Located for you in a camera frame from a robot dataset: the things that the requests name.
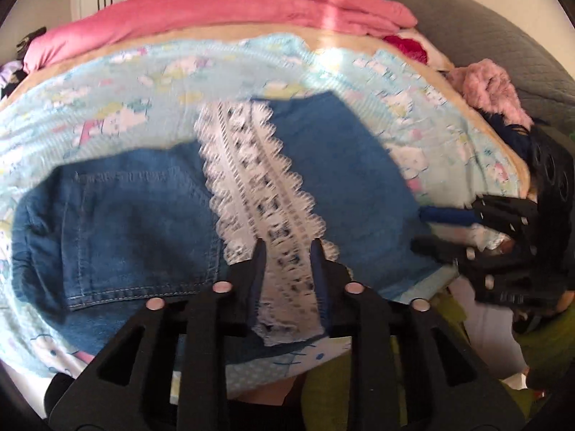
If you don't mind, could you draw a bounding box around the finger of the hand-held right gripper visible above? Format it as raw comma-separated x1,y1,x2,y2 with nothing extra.
410,237,497,281
419,202,537,236

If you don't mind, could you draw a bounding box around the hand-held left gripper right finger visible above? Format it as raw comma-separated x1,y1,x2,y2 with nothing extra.
310,238,527,431

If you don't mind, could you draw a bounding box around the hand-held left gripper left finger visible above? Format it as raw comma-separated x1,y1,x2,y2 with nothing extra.
47,238,271,431

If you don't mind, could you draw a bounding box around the blue denim pants lace hem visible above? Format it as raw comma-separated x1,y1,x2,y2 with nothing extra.
11,91,460,362

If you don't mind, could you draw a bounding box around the dark blue knit cloth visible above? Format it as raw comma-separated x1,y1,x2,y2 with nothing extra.
483,111,546,160

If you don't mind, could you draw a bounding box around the pink fluffy cloth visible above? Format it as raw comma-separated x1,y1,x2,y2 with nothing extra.
446,59,534,127

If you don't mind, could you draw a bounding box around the yellow-green cloth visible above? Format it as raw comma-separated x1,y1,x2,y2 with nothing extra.
300,294,575,431

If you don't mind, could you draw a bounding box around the red cloth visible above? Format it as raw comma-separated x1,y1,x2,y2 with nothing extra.
383,33,428,66

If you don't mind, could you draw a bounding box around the grey quilted headboard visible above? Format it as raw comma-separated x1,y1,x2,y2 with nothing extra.
348,0,575,118

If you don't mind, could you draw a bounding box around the cartoon cat printed blanket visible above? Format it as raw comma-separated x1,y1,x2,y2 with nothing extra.
0,33,532,397

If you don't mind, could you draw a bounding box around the pink duvet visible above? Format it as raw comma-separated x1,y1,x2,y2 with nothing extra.
22,0,419,73

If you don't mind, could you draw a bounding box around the pile of clothes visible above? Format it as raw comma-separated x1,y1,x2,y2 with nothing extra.
0,27,46,100

